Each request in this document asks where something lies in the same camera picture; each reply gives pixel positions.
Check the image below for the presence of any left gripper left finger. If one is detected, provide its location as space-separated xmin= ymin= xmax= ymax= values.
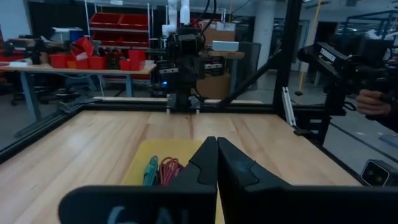
xmin=58 ymin=136 xmax=218 ymax=224

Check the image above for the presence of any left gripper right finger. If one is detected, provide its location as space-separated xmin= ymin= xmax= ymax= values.
xmin=216 ymin=136 xmax=398 ymax=224

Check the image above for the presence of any pink black braided USB cable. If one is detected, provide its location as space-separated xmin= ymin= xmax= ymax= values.
xmin=159 ymin=156 xmax=185 ymax=187

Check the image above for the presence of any cardboard box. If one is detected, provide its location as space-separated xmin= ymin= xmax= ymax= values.
xmin=201 ymin=19 xmax=238 ymax=45
xmin=195 ymin=74 xmax=233 ymax=101

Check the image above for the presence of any yellow translucent plastic bin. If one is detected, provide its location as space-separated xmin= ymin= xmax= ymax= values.
xmin=121 ymin=139 xmax=226 ymax=224

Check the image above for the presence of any grey column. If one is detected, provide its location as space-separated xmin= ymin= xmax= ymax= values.
xmin=252 ymin=0 xmax=282 ymax=70

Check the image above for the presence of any white aluminium bar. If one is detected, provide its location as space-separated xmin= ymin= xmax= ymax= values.
xmin=280 ymin=86 xmax=297 ymax=128

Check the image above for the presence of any blue white box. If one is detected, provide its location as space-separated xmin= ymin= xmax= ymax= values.
xmin=50 ymin=27 xmax=85 ymax=43

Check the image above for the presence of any yellow pole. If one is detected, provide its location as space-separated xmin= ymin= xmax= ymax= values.
xmin=296 ymin=0 xmax=323 ymax=96

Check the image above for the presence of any person's hand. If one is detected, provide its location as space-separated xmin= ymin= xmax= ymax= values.
xmin=355 ymin=89 xmax=394 ymax=118

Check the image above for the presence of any wooden work table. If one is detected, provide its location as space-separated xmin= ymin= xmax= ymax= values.
xmin=0 ymin=60 xmax=157 ymax=138

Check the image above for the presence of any black camera box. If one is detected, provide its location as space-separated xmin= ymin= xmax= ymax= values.
xmin=360 ymin=159 xmax=392 ymax=188

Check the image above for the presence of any black aluminium table frame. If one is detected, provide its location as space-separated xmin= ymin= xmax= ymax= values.
xmin=0 ymin=0 xmax=346 ymax=164

